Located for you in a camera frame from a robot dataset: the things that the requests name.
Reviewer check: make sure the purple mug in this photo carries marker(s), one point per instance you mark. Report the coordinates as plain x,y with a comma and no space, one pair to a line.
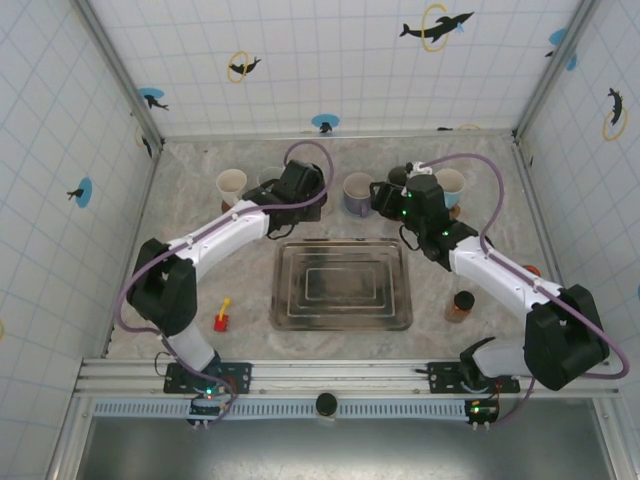
357,186

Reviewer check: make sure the stainless steel cup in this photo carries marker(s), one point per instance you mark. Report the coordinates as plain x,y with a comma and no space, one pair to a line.
397,175

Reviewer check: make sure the teal blue mug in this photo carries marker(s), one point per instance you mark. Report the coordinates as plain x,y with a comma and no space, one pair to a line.
269,176

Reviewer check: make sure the light blue mug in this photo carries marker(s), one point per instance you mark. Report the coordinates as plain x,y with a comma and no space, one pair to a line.
452,182

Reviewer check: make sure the brown flower-shaped coaster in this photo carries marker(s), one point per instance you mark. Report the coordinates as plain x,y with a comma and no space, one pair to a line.
456,212

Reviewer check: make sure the white ceramic mug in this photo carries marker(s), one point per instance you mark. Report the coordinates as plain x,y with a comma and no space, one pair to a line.
231,181

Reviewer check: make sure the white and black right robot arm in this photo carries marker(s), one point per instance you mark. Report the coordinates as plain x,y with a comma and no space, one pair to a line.
500,272

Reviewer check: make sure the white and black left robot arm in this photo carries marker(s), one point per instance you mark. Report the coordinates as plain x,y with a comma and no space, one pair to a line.
220,235

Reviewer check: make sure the fish blue oval sticker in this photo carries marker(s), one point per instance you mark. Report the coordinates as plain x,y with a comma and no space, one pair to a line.
86,192
325,120

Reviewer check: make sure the rectangular steel tray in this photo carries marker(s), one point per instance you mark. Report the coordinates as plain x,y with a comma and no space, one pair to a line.
340,285

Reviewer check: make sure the spice jar with black lid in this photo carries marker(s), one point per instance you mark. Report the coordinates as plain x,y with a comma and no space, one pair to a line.
460,310

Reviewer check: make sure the red and yellow toy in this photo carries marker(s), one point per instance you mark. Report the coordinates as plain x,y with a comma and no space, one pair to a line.
221,324

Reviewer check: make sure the shark blue oval sticker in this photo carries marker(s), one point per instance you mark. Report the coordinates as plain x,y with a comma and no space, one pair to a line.
150,94

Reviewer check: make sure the round black knob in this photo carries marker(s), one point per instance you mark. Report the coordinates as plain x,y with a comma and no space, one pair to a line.
326,404

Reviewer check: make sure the blue blob sticker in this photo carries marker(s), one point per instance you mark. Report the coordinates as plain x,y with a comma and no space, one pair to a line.
557,36

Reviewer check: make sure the green right controller board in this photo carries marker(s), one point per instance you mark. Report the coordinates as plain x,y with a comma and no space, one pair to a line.
482,411

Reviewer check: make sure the green controller board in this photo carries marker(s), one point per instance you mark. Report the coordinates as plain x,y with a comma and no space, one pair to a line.
205,407
482,411

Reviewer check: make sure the green left controller board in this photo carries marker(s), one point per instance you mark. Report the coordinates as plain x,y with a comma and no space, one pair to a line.
205,407

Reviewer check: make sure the grey metal panel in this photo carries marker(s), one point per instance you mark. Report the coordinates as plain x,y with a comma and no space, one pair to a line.
325,450

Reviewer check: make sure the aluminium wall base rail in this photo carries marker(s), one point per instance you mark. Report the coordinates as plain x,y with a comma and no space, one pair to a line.
250,135

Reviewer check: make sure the aluminium side rail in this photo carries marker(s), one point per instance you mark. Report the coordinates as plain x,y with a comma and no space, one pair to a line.
146,197
527,172

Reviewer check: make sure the aluminium frame post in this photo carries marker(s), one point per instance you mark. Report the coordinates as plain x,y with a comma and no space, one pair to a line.
122,75
538,100

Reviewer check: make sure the aluminium mounting rail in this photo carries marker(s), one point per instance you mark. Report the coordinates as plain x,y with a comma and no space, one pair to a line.
325,372

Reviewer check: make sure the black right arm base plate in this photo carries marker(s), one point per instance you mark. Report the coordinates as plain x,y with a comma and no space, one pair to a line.
440,375

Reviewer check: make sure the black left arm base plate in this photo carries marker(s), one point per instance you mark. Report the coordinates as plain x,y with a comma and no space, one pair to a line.
237,372

